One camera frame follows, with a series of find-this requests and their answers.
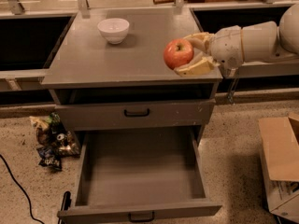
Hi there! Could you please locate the grey top drawer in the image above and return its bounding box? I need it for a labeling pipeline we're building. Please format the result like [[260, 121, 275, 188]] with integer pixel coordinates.
[[56, 99, 215, 131]]

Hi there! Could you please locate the open grey middle drawer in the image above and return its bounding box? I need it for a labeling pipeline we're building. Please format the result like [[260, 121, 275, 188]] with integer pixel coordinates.
[[58, 127, 221, 224]]

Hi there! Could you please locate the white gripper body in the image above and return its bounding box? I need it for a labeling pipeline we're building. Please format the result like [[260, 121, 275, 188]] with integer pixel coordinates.
[[209, 25, 244, 77]]

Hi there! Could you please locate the cardboard box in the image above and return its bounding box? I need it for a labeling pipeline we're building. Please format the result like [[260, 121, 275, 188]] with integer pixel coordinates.
[[259, 113, 299, 223]]

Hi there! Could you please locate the red apple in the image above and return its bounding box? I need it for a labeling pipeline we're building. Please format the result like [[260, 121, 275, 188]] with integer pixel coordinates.
[[164, 38, 194, 70]]

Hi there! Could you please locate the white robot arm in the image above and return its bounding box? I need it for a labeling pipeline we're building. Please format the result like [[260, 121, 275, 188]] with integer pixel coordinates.
[[174, 4, 299, 77]]

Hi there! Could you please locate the black top drawer handle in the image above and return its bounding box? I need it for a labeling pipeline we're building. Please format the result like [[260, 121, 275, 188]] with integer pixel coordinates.
[[123, 108, 150, 118]]

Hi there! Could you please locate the pile of snack bags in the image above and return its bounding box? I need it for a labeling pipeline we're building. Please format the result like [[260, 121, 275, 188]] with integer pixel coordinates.
[[29, 112, 80, 171]]

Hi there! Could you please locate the grey drawer cabinet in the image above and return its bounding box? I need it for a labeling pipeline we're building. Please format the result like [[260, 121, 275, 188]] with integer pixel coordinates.
[[40, 6, 224, 135]]

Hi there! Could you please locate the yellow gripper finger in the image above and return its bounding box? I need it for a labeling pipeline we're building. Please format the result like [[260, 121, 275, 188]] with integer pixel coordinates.
[[185, 32, 214, 54], [174, 51, 220, 77]]

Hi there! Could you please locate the black middle drawer handle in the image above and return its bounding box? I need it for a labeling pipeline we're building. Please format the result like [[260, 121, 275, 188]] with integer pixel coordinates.
[[128, 211, 155, 223]]

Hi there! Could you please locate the white ceramic bowl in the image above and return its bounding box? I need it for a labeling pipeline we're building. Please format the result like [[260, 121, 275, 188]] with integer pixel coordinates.
[[97, 18, 130, 44]]

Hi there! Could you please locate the wooden stick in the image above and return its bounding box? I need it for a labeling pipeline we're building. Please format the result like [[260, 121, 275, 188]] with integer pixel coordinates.
[[152, 0, 188, 5]]

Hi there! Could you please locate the black cable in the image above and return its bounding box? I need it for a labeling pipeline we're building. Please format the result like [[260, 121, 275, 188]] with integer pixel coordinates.
[[0, 153, 46, 224]]

